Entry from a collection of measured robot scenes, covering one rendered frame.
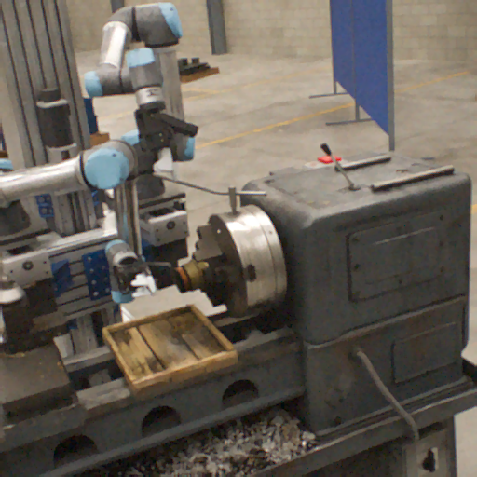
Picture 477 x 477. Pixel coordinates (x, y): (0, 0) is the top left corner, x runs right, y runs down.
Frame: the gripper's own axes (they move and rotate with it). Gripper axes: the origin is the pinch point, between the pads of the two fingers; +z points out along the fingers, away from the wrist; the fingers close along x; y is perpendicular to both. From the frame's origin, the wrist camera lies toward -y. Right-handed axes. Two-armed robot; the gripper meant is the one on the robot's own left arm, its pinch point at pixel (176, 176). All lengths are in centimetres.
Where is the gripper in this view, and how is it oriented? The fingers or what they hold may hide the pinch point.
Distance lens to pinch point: 191.4
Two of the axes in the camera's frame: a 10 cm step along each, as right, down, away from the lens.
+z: 2.4, 9.7, 0.2
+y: -9.1, 2.3, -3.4
